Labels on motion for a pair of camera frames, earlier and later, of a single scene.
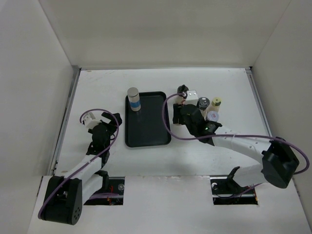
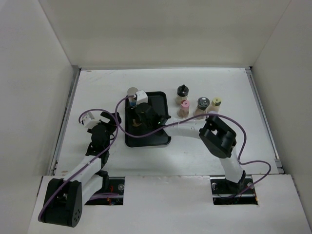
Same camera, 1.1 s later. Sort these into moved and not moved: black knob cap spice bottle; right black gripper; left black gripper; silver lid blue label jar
Moved: right black gripper
Not moved: silver lid blue label jar; left black gripper; black knob cap spice bottle
